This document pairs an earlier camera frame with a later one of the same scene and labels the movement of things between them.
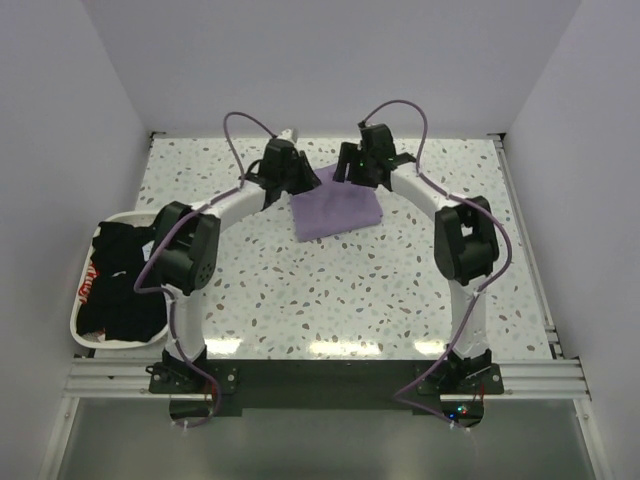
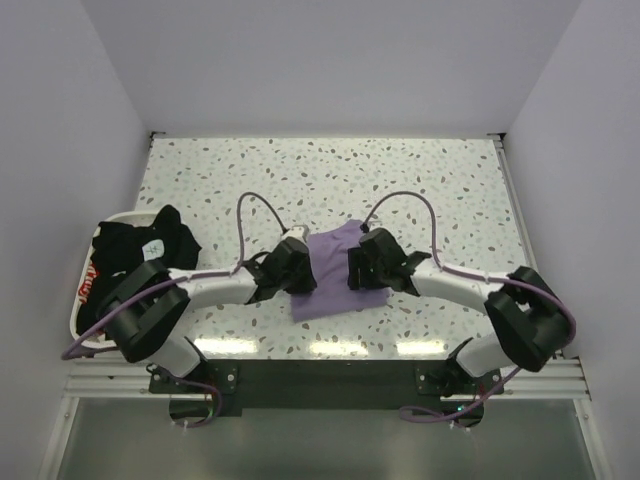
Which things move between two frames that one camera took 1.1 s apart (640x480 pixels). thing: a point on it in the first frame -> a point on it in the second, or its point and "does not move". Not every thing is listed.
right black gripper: [351, 163] -> [361, 268]
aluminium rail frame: [562, 376] does not move
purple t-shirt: [335, 208] -> [332, 295]
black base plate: [456, 389] does not move
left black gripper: [298, 170] -> [301, 272]
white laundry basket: [134, 216] does not move
